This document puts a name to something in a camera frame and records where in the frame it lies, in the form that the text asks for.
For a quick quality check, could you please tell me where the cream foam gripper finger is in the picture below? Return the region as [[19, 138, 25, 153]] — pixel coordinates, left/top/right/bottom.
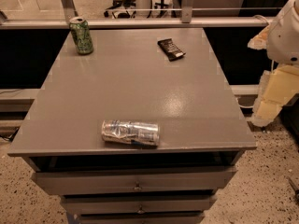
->
[[251, 64, 299, 127], [248, 26, 269, 50]]

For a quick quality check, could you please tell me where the black rxbar chocolate bar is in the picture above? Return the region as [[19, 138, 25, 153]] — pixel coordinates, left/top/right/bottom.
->
[[157, 38, 185, 62]]

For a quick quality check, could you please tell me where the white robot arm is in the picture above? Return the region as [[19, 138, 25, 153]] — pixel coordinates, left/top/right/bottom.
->
[[248, 0, 299, 127]]

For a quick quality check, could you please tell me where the crushed silver redbull can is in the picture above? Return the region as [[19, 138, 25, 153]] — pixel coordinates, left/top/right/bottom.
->
[[101, 120, 160, 147]]

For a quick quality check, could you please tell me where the green soda can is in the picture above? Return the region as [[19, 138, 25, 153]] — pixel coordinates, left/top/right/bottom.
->
[[69, 17, 93, 55]]

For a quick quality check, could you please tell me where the grey metal railing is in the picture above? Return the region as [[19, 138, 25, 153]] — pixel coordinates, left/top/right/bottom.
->
[[0, 0, 288, 29]]

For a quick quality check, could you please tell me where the grey drawer cabinet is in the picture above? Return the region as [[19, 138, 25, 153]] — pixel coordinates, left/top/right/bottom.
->
[[7, 27, 258, 224]]

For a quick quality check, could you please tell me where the top grey drawer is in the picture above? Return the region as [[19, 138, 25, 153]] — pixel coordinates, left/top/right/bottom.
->
[[32, 166, 236, 195]]

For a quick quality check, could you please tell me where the grey drawer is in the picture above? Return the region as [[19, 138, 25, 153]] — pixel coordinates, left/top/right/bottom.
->
[[62, 194, 216, 215], [78, 212, 205, 224], [32, 166, 236, 195]]

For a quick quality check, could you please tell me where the black office chair base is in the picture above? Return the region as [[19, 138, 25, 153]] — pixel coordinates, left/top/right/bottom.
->
[[103, 0, 138, 19]]

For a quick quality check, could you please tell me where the bottom grey drawer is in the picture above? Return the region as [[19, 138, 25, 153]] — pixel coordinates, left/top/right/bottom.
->
[[78, 212, 205, 224]]

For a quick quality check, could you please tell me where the middle grey drawer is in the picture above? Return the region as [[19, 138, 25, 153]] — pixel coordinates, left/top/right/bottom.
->
[[62, 194, 216, 215]]

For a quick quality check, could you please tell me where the white cable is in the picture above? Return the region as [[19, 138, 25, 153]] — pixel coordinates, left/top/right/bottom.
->
[[236, 96, 255, 109]]

